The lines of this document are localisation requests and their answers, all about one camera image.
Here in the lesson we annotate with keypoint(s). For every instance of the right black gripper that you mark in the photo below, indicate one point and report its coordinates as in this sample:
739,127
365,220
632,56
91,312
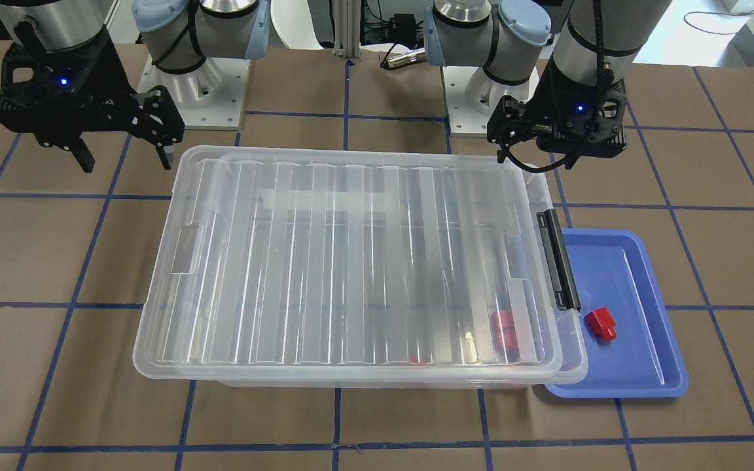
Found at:
103,84

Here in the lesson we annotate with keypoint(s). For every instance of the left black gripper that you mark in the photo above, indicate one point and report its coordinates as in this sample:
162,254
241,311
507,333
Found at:
551,93

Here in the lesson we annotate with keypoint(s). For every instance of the clear plastic box lid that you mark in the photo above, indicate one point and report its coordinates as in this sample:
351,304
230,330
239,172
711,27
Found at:
188,275

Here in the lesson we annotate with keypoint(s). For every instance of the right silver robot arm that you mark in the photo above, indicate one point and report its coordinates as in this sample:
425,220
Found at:
180,35

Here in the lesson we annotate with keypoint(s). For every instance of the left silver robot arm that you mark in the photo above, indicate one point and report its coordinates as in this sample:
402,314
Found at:
597,44

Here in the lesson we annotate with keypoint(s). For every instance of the black box latch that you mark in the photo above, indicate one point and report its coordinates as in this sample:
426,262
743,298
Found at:
566,296

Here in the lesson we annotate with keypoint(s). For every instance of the clear plastic storage box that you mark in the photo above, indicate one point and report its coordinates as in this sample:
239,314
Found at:
391,275

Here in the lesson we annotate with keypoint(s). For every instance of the blue plastic tray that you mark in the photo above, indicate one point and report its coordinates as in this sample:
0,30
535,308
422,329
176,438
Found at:
612,269

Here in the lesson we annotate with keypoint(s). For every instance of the white chair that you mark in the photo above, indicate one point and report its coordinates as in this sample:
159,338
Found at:
292,21

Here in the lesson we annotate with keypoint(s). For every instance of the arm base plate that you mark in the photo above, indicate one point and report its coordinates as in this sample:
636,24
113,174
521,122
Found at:
471,96
210,98

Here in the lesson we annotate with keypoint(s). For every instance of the aluminium frame post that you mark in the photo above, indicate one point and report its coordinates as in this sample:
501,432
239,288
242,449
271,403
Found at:
347,16

